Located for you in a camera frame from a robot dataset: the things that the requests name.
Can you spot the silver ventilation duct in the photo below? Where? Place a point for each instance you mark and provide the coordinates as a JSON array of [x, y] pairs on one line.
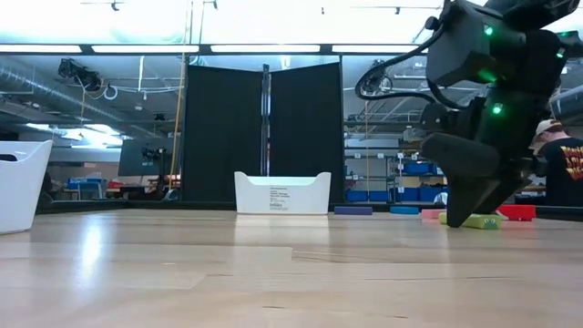
[[27, 84]]

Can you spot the camera on tripod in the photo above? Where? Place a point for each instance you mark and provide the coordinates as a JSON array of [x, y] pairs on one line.
[[152, 154]]

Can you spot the red arch block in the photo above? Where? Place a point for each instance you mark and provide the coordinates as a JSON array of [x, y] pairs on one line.
[[519, 212]]

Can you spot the person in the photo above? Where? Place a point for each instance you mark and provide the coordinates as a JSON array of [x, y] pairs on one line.
[[565, 173]]

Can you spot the plain white plastic bin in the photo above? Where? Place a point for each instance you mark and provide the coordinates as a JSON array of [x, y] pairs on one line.
[[23, 196]]

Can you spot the dark monitor screen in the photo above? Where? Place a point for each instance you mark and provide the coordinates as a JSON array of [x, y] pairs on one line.
[[132, 159]]

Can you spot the person's white cap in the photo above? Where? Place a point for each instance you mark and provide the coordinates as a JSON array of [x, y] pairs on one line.
[[549, 126]]

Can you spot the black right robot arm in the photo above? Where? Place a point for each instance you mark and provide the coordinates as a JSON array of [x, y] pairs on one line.
[[460, 50]]

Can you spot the black hanging equipment cluster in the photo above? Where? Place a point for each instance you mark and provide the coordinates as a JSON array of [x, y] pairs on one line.
[[79, 73], [380, 82]]

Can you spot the purple block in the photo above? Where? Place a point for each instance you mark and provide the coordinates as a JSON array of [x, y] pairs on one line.
[[353, 211]]

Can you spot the blue storage bin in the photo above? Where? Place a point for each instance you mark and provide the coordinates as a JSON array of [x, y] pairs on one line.
[[410, 195], [379, 196], [356, 196], [416, 169]]

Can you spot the metal screen hinge pole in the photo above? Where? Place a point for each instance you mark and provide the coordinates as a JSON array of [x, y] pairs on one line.
[[266, 118]]

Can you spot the black screen panel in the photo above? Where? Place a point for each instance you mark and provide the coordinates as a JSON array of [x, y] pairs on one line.
[[305, 127], [223, 136]]

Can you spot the lime block with eyes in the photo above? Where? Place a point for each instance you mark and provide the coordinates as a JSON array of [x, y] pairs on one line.
[[483, 222]]

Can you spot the white round fan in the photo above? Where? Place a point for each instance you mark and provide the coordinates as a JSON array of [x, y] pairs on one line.
[[441, 199]]

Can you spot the black overhead frame beam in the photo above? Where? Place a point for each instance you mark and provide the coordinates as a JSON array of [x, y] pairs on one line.
[[326, 48]]

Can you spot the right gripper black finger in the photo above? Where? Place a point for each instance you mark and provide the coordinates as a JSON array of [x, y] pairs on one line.
[[505, 193], [464, 182]]

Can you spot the white bin with label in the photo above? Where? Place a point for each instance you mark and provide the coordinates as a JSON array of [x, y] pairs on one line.
[[255, 196]]

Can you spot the blue round block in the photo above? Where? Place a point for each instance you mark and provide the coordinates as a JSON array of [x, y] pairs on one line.
[[404, 210]]

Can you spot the pink block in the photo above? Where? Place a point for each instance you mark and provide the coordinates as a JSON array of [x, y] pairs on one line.
[[432, 214]]

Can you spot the black aluminium table frame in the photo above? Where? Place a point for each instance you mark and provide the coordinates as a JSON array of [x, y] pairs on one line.
[[136, 205]]

